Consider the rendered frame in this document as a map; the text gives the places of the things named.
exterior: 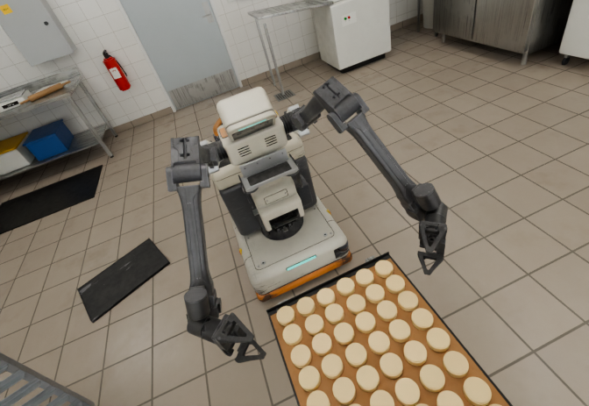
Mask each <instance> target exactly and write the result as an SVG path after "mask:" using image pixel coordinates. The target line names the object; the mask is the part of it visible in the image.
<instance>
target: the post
mask: <svg viewBox="0 0 589 406"><path fill-rule="evenodd" d="M1 360H4V361H6V362H8V363H9V364H8V369H6V370H5V371H7V372H9V373H11V374H13V373H15V372H16V371H18V370H19V369H22V370H24V371H25V378H24V380H26V381H31V380H33V379H34V378H36V377H37V378H39V379H41V386H40V388H43V389H46V388H47V387H49V386H50V385H53V386H54V387H56V393H55V395H57V396H60V395H61V394H63V393H64V392H66V393H68V394H69V400H68V402H71V403H72V402H73V401H75V400H76V399H77V398H78V399H80V400H81V401H82V406H95V403H94V402H92V401H90V400H89V399H87V398H86V397H84V396H82V395H79V394H77V393H75V392H74V391H72V390H71V389H69V388H66V387H64V386H62V385H60V384H59V383H58V382H56V381H53V380H51V379H49V378H47V377H45V376H44V375H43V374H40V373H38V372H36V371H34V370H32V369H30V368H29V367H27V366H25V365H23V364H21V363H19V362H17V361H15V360H14V359H12V358H10V357H8V356H6V355H4V354H2V353H0V361H1Z"/></svg>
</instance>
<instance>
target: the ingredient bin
mask: <svg viewBox="0 0 589 406"><path fill-rule="evenodd" d="M559 52H560V53H562V54H564V58H563V60H562V65H566V64H567V63H568V62H569V60H570V56H575V57H579V58H584V59H588V60H589V0H573V2H572V6H571V11H570V14H569V17H568V20H567V24H566V27H565V30H564V36H563V39H562V42H561V46H560V48H559Z"/></svg>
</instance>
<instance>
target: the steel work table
mask: <svg viewBox="0 0 589 406"><path fill-rule="evenodd" d="M66 80H68V81H71V82H70V83H68V84H66V85H64V86H63V89H59V90H57V91H55V92H53V93H51V94H49V95H47V96H44V97H41V98H40V99H38V100H36V101H34V102H31V101H29V102H27V103H25V104H22V105H19V106H18V107H15V108H12V109H10V110H6V111H4V112H1V113H0V121H1V120H4V119H6V118H10V117H13V116H16V115H18V114H21V113H24V112H26V111H29V110H33V109H36V108H38V107H41V106H44V105H46V104H49V103H53V102H56V101H59V100H61V99H64V98H67V100H68V101H69V102H70V103H71V105H72V106H73V107H74V109H75V110H76V112H77V113H78V114H79V116H80V117H81V119H82V120H83V122H84V123H85V124H86V126H87V127H88V128H89V129H88V130H87V131H84V132H79V133H77V134H75V135H74V138H73V140H72V143H71V145H70V147H69V149H68V151H66V152H64V153H60V154H57V155H55V156H53V157H50V158H48V159H45V160H42V161H39V160H38V159H37V158H36V157H35V158H34V160H33V161H32V164H31V165H29V166H26V167H22V168H20V169H17V170H15V171H12V172H9V173H8V174H5V175H0V181H1V180H4V179H6V178H9V177H12V176H13V175H18V174H21V173H23V172H25V171H28V170H30V169H33V168H36V167H39V166H42V165H44V164H46V163H49V162H51V161H54V160H58V159H60V158H63V157H66V156H68V155H70V154H73V153H77V152H80V151H81V150H84V149H87V148H89V147H92V146H95V145H98V144H100V145H101V146H102V147H103V149H104V151H105V152H106V153H107V154H108V155H109V156H110V157H111V158H113V157H114V156H113V154H112V152H111V151H110V149H109V148H108V147H107V146H106V145H105V143H104V142H103V135H104V132H105V129H106V126H108V127H109V129H110V131H111V132H112V134H113V135H114V136H115V138H116V137H117V136H118V135H117V133H116V132H115V130H114V129H113V127H112V126H111V124H110V122H109V121H108V119H107V118H106V117H105V116H104V114H103V112H102V111H101V109H100V108H99V106H98V105H97V104H96V102H95V100H94V99H93V97H92V96H91V95H90V93H89V92H88V90H87V89H86V87H85V86H84V84H83V83H82V76H81V74H80V72H79V71H78V69H77V68H70V69H68V70H66V71H63V72H60V73H58V74H55V75H50V76H48V77H45V78H42V79H39V80H37V81H34V82H29V83H27V84H24V85H21V86H18V87H16V88H13V89H8V90H5V91H3V92H0V98H1V97H4V96H8V95H10V94H13V93H16V92H18V91H20V90H23V89H26V90H29V91H30V93H31V94H32V95H33V94H34V93H36V92H37V91H38V90H40V89H41V88H43V87H46V86H49V85H53V84H55V83H58V82H64V81H66ZM78 85H80V87H81V88H82V90H83V91H84V93H85V94H86V96H87V97H88V99H89V101H90V102H91V103H92V104H93V106H94V107H95V108H96V110H97V112H98V113H99V115H100V116H101V118H102V119H103V121H104V122H105V124H103V125H98V126H97V127H93V126H92V124H91V123H90V122H89V121H88V119H87V118H86V117H85V115H84V114H83V112H82V111H81V109H80V108H79V106H78V105H77V104H76V102H75V101H74V99H73V98H72V97H71V96H72V95H73V93H74V92H75V89H76V88H77V86H78Z"/></svg>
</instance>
